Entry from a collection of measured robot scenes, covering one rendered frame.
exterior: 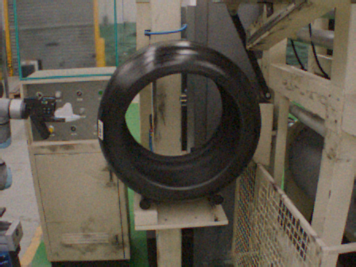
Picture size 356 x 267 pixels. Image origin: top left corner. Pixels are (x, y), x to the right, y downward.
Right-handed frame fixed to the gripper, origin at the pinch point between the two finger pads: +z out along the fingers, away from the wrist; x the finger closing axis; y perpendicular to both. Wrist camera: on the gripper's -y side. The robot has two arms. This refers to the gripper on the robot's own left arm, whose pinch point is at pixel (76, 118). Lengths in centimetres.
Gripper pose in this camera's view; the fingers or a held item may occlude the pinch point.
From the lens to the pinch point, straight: 136.7
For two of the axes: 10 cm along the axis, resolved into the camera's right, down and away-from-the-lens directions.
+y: 1.1, -9.5, -3.0
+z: 9.9, 0.7, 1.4
